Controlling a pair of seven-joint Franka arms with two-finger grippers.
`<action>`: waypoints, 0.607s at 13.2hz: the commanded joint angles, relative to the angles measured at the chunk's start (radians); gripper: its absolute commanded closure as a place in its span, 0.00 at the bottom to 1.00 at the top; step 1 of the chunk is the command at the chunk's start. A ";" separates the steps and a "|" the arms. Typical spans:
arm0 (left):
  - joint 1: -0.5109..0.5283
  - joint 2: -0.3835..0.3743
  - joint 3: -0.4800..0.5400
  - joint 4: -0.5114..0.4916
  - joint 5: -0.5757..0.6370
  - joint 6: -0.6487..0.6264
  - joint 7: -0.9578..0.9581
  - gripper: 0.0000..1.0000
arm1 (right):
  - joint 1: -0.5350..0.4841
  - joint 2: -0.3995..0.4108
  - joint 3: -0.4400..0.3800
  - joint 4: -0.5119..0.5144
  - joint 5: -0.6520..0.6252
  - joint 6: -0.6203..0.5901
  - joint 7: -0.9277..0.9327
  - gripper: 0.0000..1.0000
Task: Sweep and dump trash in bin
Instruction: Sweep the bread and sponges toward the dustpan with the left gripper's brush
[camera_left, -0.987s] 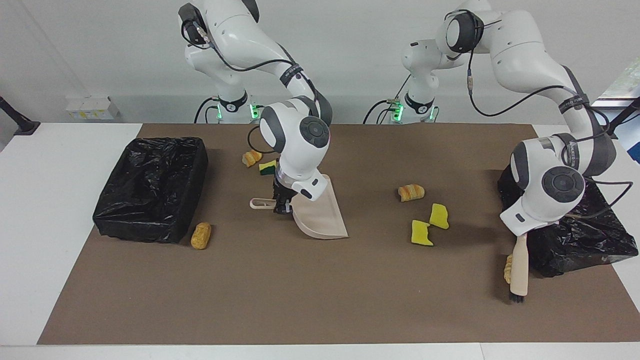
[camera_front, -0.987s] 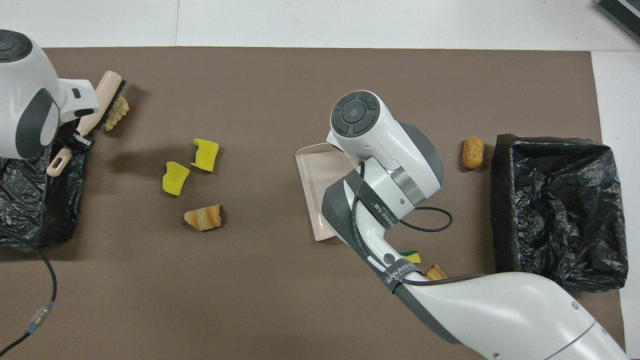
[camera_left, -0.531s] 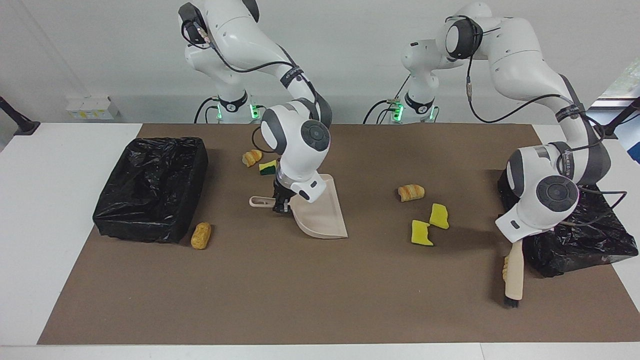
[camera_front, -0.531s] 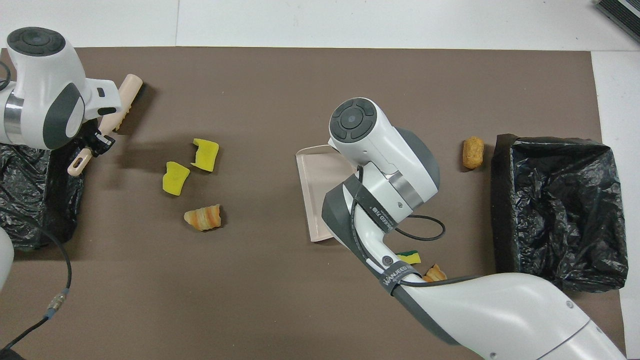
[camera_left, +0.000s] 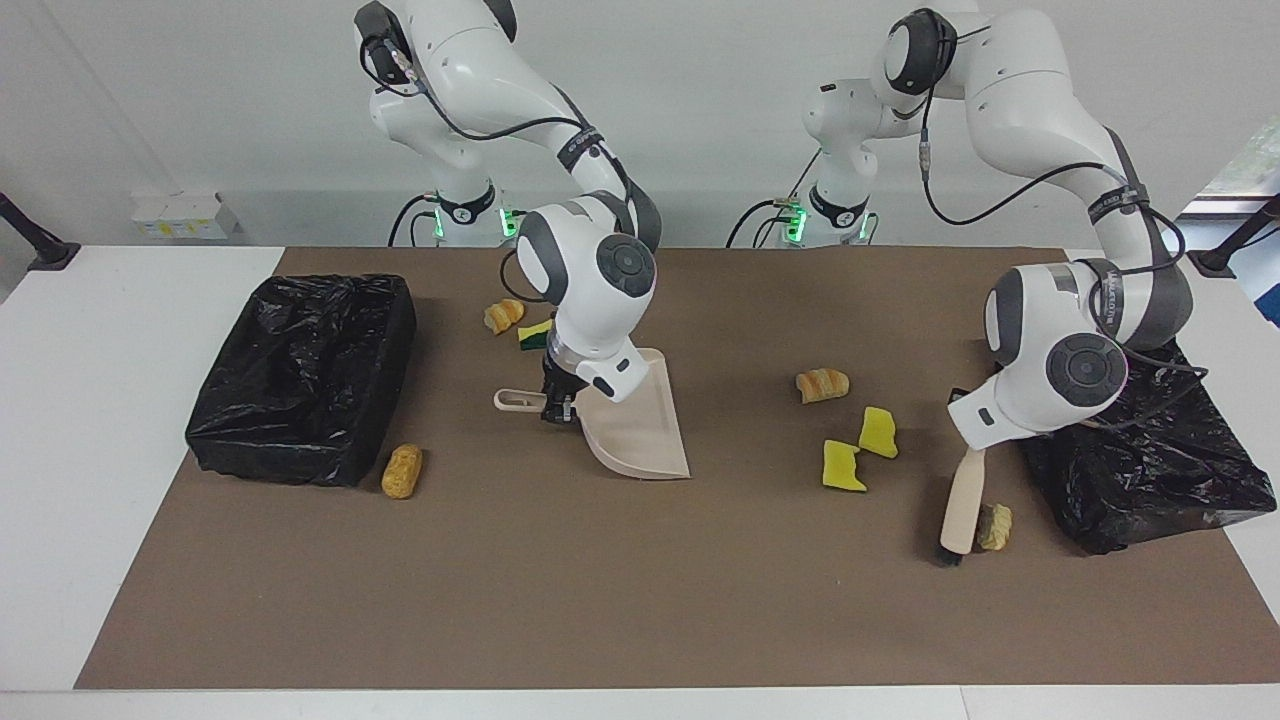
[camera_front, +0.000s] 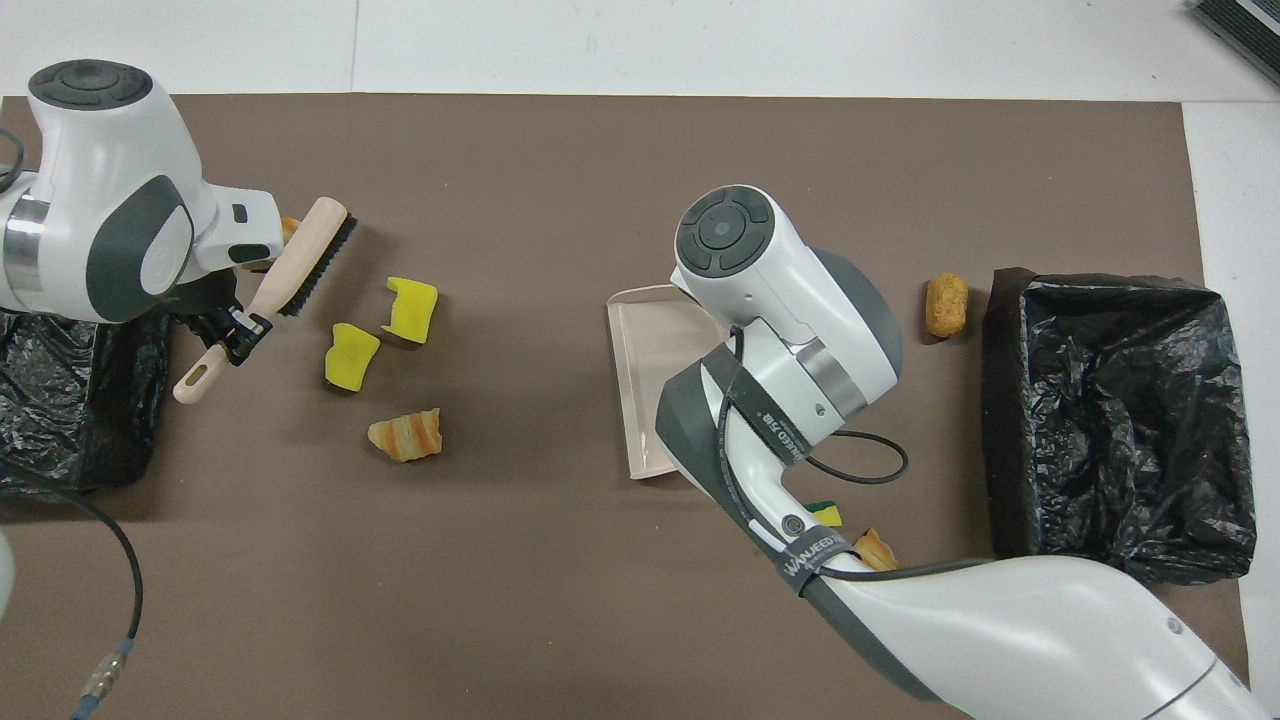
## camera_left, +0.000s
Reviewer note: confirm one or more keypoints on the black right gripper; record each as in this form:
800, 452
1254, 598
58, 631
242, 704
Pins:
560, 380

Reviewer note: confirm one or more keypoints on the yellow and green sponge piece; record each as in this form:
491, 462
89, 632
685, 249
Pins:
530, 336

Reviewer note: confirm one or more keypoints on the beige plastic dustpan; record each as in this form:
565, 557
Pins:
640, 440

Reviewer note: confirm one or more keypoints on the small orange croissant piece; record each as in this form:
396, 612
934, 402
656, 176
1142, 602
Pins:
503, 316

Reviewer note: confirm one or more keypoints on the brown oval bread roll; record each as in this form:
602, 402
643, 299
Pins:
402, 472

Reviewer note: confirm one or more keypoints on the striped croissant piece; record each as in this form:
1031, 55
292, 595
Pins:
822, 385

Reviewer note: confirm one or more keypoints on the beige brush with black bristles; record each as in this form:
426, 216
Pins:
962, 510

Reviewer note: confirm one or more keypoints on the pale flaky bread piece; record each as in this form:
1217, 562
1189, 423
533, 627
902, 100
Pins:
996, 528

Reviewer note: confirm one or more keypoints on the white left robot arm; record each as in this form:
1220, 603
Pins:
1050, 330

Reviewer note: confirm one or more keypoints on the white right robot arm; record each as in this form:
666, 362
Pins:
590, 290

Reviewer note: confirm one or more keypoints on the black bag lined bin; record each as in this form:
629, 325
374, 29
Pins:
1150, 480
300, 380

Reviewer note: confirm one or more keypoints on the brown table mat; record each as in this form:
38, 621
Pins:
500, 600

